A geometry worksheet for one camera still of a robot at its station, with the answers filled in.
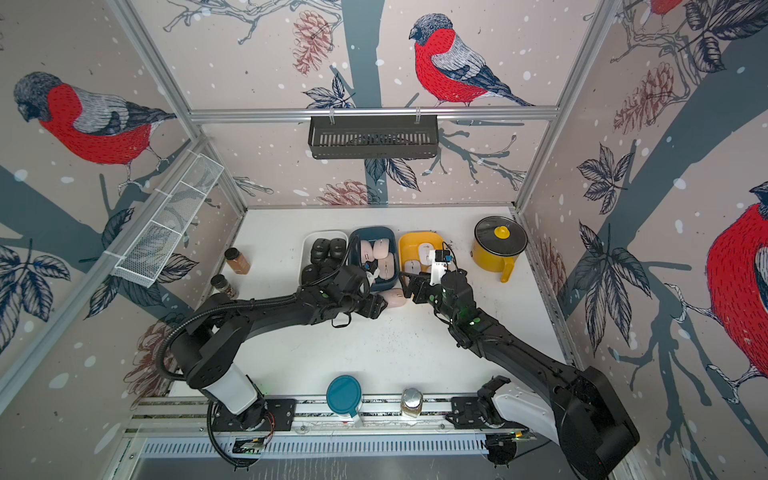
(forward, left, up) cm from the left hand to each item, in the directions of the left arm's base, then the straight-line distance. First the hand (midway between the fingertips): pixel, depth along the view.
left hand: (383, 296), depth 88 cm
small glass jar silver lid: (-29, -7, +5) cm, 30 cm away
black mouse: (+18, +23, -1) cm, 29 cm away
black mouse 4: (+11, +18, 0) cm, 22 cm away
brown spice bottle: (+13, +49, 0) cm, 51 cm away
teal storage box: (+27, +5, -2) cm, 27 cm away
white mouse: (+14, -10, -4) cm, 17 cm away
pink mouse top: (+2, -3, -4) cm, 5 cm away
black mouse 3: (+9, +24, -1) cm, 26 cm away
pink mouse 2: (+14, 0, -4) cm, 14 cm away
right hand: (+2, -8, +11) cm, 14 cm away
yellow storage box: (+21, -11, -6) cm, 25 cm away
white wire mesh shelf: (+5, +65, +15) cm, 67 cm away
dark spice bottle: (+3, +50, +3) cm, 50 cm away
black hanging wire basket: (+53, +4, +22) cm, 57 cm away
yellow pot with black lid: (+16, -37, +4) cm, 40 cm away
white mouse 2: (+20, -14, -5) cm, 25 cm away
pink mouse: (+21, +1, -3) cm, 21 cm away
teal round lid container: (-26, +9, +1) cm, 28 cm away
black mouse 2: (+19, +16, 0) cm, 25 cm away
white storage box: (+21, +28, -1) cm, 35 cm away
